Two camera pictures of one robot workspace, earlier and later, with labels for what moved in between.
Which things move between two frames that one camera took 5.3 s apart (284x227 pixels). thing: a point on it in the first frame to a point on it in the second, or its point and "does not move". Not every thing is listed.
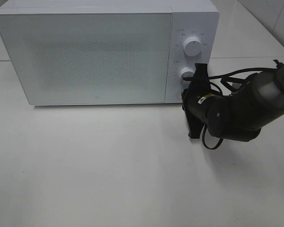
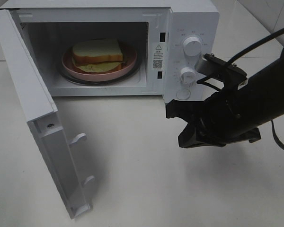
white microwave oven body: (112, 51) does not move
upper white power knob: (192, 46) does not move
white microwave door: (110, 58) to (43, 118)
